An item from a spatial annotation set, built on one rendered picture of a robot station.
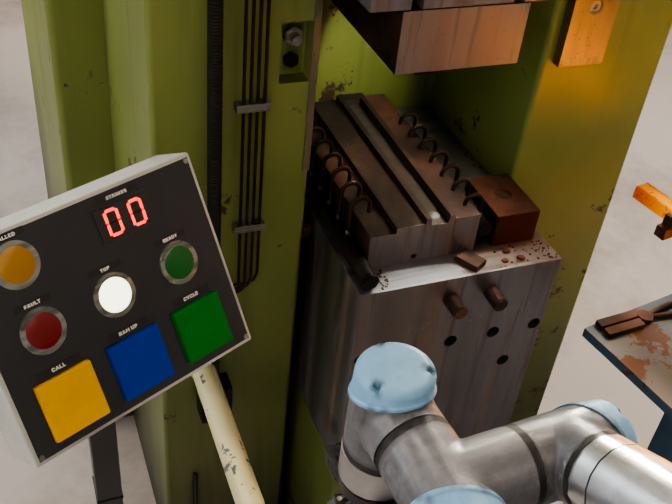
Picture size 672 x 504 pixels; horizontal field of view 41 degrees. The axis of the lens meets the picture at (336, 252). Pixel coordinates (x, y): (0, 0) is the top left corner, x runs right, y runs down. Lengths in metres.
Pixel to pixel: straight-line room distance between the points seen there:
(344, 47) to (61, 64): 0.54
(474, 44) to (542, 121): 0.38
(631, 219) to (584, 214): 1.59
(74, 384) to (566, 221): 1.09
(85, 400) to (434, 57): 0.66
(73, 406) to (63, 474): 1.23
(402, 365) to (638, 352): 0.95
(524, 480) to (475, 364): 0.91
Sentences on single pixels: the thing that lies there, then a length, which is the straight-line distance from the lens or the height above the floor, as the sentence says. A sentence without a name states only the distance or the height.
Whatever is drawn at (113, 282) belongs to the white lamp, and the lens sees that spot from 1.14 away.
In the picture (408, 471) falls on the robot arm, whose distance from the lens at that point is 0.76.
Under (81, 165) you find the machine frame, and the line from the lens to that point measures 1.91.
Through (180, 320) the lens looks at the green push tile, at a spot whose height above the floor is 1.03.
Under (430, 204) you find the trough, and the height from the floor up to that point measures 0.99.
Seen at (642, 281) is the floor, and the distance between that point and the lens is 3.17.
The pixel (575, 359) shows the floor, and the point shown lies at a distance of 2.79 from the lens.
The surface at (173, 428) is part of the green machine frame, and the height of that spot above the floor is 0.45.
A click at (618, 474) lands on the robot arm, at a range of 0.75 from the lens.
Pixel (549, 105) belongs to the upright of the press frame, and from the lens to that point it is 1.65.
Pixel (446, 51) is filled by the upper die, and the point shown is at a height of 1.30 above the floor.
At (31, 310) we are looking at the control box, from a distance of 1.10.
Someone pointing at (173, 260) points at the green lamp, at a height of 1.10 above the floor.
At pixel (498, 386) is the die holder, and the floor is 0.61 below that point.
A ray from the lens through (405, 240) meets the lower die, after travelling 1.47.
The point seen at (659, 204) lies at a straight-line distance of 1.59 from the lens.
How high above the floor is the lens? 1.85
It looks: 38 degrees down
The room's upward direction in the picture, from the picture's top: 7 degrees clockwise
